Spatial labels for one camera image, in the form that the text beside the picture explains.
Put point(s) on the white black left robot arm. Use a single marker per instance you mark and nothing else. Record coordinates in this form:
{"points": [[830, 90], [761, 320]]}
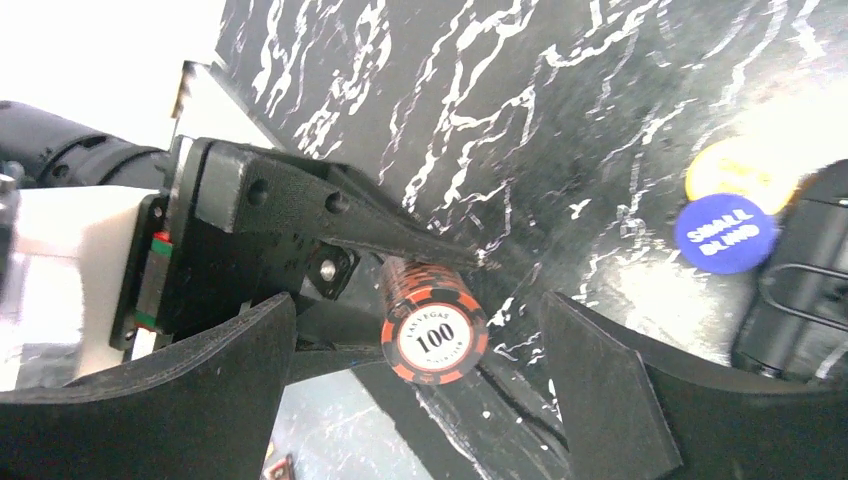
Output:
{"points": [[43, 150]]}

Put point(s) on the yellow big blind button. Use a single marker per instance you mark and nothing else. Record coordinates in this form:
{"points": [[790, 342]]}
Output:
{"points": [[755, 169]]}

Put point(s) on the orange black 100 chip stack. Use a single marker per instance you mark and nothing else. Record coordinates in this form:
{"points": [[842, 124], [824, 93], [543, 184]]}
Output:
{"points": [[434, 331]]}

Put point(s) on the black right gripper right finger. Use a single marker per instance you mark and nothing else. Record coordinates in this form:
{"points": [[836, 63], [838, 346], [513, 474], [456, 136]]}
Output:
{"points": [[633, 407]]}

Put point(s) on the blue small blind button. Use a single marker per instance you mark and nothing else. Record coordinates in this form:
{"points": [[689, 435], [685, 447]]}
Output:
{"points": [[725, 234]]}

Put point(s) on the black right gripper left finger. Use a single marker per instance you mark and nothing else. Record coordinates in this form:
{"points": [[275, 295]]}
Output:
{"points": [[202, 408]]}

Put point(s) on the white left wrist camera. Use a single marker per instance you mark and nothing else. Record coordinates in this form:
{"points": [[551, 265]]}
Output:
{"points": [[60, 292]]}

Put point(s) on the black poker set case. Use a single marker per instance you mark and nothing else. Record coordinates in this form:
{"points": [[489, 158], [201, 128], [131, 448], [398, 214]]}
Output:
{"points": [[796, 326]]}

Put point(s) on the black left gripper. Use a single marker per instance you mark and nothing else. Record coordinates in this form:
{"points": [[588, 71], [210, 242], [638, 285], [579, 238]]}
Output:
{"points": [[226, 226]]}

